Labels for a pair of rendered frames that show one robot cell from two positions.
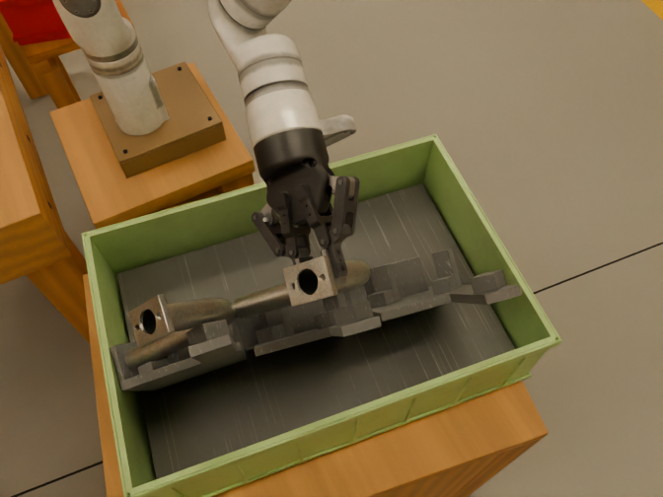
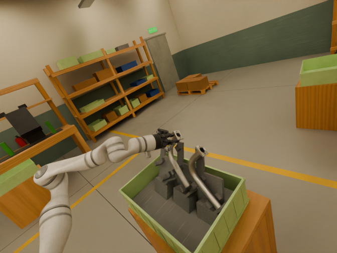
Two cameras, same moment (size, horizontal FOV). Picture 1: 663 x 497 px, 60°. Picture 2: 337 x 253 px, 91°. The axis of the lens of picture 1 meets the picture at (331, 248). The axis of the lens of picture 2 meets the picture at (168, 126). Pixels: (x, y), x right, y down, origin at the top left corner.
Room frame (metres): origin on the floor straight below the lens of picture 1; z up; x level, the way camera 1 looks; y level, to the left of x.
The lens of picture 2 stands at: (0.49, 0.74, 1.62)
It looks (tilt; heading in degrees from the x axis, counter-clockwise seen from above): 24 degrees down; 255
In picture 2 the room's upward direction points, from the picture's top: 22 degrees counter-clockwise
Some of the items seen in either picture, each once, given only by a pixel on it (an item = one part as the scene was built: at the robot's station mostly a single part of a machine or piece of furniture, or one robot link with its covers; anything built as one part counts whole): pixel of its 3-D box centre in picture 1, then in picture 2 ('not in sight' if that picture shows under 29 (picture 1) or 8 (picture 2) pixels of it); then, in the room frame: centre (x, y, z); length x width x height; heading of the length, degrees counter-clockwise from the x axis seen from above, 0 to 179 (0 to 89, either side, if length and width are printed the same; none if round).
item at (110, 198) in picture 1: (150, 141); not in sight; (0.80, 0.37, 0.83); 0.32 x 0.32 x 0.04; 28
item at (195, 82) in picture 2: not in sight; (195, 83); (-2.29, -4.30, 0.22); 1.20 x 0.81 x 0.44; 107
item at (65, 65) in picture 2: not in sight; (116, 85); (0.10, -4.87, 1.12); 3.01 x 0.54 x 2.23; 22
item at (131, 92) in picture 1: (126, 84); not in sight; (0.81, 0.37, 0.98); 0.09 x 0.09 x 0.17; 31
